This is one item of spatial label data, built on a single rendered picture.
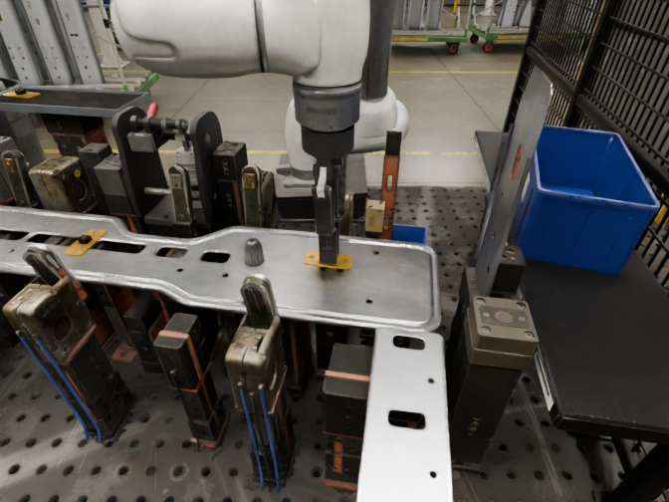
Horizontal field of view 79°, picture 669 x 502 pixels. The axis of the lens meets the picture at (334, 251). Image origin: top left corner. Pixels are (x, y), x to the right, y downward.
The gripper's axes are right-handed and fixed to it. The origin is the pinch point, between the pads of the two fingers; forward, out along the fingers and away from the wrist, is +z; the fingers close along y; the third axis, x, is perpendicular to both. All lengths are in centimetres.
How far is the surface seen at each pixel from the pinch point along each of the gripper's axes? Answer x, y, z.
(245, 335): -7.7, 20.8, 1.4
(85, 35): -299, -336, 30
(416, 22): 20, -721, 65
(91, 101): -64, -33, -10
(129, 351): -47, 2, 35
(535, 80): 25.6, -0.4, -26.7
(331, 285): 1.0, 4.4, 5.9
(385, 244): 9.4, -8.7, 5.9
